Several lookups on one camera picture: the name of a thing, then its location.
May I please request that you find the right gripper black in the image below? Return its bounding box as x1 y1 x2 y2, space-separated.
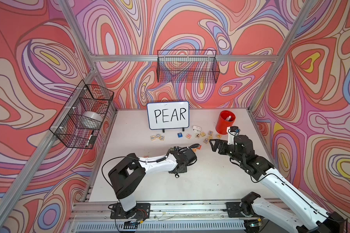
209 139 245 165

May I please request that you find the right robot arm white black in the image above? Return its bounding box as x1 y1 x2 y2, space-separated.
209 127 348 233

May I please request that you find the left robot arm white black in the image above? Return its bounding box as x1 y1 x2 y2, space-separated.
101 143 200 221

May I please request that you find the whiteboard with PEAR text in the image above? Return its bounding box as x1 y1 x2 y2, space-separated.
146 101 190 130

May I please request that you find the red plastic cup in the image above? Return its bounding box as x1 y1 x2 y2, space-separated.
215 110 236 135

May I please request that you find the white whiteboard eraser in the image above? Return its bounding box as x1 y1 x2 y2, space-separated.
192 125 202 133

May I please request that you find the black marker in basket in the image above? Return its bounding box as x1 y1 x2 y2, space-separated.
86 130 94 147

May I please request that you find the white tape roll in basket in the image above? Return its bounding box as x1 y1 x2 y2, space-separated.
82 111 103 122

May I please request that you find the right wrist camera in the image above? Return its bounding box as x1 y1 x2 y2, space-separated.
228 126 240 136

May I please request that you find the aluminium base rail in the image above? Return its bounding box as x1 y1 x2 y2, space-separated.
64 199 310 233

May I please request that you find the black wire basket back wall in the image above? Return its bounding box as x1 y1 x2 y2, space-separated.
157 49 220 83

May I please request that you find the black wire basket wall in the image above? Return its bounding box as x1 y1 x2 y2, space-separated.
49 80 114 149
157 49 220 83

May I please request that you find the black wire basket left wall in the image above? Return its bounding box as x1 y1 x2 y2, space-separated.
49 80 114 149

